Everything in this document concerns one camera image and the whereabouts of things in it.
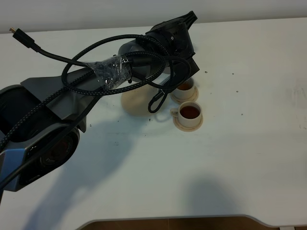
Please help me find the near brown teacup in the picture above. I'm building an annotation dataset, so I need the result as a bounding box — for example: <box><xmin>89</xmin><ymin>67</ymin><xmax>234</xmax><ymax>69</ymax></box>
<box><xmin>170</xmin><ymin>101</ymin><xmax>202</xmax><ymax>128</ymax></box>

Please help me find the brown teacup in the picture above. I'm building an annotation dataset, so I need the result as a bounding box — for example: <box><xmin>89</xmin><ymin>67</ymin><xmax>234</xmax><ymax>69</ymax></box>
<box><xmin>170</xmin><ymin>101</ymin><xmax>202</xmax><ymax>128</ymax></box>
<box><xmin>172</xmin><ymin>78</ymin><xmax>195</xmax><ymax>99</ymax></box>

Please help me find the left black smooth cable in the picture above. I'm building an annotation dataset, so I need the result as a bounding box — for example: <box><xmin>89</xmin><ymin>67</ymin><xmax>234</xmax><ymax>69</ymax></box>
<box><xmin>0</xmin><ymin>27</ymin><xmax>135</xmax><ymax>190</ymax></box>

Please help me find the far cup saucer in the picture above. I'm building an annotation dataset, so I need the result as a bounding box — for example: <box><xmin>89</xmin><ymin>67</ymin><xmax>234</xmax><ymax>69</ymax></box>
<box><xmin>170</xmin><ymin>87</ymin><xmax>199</xmax><ymax>104</ymax></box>

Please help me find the near cup saucer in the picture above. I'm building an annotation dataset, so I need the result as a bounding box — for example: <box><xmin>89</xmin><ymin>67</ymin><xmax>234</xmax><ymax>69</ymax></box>
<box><xmin>172</xmin><ymin>115</ymin><xmax>203</xmax><ymax>132</ymax></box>

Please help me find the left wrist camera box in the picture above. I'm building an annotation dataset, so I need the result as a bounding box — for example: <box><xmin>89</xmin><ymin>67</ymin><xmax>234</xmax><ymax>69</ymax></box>
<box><xmin>158</xmin><ymin>74</ymin><xmax>170</xmax><ymax>86</ymax></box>

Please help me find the far brown teacup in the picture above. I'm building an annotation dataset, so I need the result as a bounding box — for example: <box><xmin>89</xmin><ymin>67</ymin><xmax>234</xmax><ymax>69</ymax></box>
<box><xmin>172</xmin><ymin>78</ymin><xmax>195</xmax><ymax>99</ymax></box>

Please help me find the cup saucer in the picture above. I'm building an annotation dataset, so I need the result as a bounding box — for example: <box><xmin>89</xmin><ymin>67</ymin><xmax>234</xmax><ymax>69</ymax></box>
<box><xmin>170</xmin><ymin>87</ymin><xmax>199</xmax><ymax>104</ymax></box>
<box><xmin>172</xmin><ymin>115</ymin><xmax>203</xmax><ymax>132</ymax></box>

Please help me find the left braided cable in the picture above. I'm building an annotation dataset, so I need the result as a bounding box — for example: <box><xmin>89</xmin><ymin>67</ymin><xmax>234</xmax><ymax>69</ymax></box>
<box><xmin>0</xmin><ymin>33</ymin><xmax>192</xmax><ymax>154</ymax></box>

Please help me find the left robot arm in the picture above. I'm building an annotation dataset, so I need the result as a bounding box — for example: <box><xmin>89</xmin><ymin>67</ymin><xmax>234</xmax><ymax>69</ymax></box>
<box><xmin>0</xmin><ymin>11</ymin><xmax>199</xmax><ymax>192</ymax></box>

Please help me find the brown clay teapot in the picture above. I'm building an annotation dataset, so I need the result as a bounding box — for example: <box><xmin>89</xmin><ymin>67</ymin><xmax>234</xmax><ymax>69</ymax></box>
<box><xmin>121</xmin><ymin>85</ymin><xmax>158</xmax><ymax>117</ymax></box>

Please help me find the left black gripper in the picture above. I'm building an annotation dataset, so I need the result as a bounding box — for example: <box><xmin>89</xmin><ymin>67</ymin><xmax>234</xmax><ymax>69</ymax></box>
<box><xmin>146</xmin><ymin>11</ymin><xmax>200</xmax><ymax>76</ymax></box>

